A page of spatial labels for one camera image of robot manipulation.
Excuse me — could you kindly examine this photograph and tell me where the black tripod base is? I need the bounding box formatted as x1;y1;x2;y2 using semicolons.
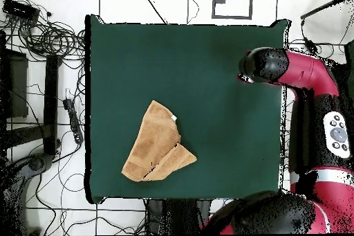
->
5;152;55;184

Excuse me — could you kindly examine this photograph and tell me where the tan terry towel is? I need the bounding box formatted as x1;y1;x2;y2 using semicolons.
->
121;100;198;183

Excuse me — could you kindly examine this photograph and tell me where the black electronics box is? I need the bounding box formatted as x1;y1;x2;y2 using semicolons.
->
2;0;41;24

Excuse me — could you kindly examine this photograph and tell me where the dark green table cloth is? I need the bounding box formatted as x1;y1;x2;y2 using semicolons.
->
84;14;291;203

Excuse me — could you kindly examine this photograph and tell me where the black pole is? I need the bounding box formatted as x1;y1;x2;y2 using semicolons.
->
300;0;354;21

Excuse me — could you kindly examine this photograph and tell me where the black power strip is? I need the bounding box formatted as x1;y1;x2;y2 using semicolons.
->
62;98;84;145

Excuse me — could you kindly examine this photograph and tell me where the black flat panel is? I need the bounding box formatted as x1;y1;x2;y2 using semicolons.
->
0;48;29;119

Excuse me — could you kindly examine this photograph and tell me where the black power adapter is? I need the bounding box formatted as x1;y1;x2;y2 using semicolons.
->
303;37;319;54

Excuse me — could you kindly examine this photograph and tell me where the black stand frame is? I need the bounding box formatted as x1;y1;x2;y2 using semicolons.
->
2;54;60;156

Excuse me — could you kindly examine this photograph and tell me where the tangled black cable bundle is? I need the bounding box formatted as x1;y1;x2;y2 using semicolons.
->
16;17;86;62

